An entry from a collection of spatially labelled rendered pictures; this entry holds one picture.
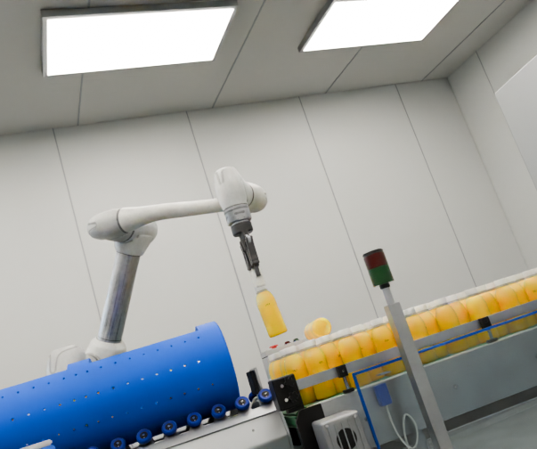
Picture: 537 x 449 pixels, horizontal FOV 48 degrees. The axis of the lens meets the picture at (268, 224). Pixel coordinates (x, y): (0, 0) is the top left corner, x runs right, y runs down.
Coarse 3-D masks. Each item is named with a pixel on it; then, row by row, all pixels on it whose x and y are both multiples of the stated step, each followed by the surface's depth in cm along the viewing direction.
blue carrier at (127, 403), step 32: (128, 352) 183; (160, 352) 181; (192, 352) 181; (224, 352) 182; (32, 384) 174; (64, 384) 173; (96, 384) 174; (128, 384) 174; (160, 384) 176; (192, 384) 178; (224, 384) 180; (0, 416) 167; (32, 416) 168; (64, 416) 169; (96, 416) 171; (128, 416) 173; (160, 416) 176; (0, 448) 164; (64, 448) 169
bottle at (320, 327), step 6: (318, 318) 202; (324, 318) 202; (312, 324) 202; (318, 324) 201; (324, 324) 202; (330, 324) 202; (306, 330) 208; (312, 330) 201; (318, 330) 200; (324, 330) 201; (330, 330) 201; (306, 336) 209; (312, 336) 204; (318, 336) 200
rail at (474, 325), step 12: (504, 312) 194; (516, 312) 195; (468, 324) 191; (432, 336) 188; (444, 336) 189; (456, 336) 189; (396, 348) 185; (420, 348) 186; (360, 360) 182; (372, 360) 182; (384, 360) 183; (324, 372) 179; (336, 372) 179; (348, 372) 180; (300, 384) 176; (312, 384) 177
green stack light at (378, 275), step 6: (372, 270) 172; (378, 270) 172; (384, 270) 172; (390, 270) 173; (372, 276) 172; (378, 276) 171; (384, 276) 171; (390, 276) 172; (372, 282) 173; (378, 282) 171; (384, 282) 171
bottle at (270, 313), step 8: (256, 296) 205; (264, 296) 204; (272, 296) 205; (256, 304) 205; (264, 304) 203; (272, 304) 203; (264, 312) 202; (272, 312) 202; (280, 312) 204; (264, 320) 203; (272, 320) 202; (280, 320) 202; (272, 328) 201; (280, 328) 201; (272, 336) 202
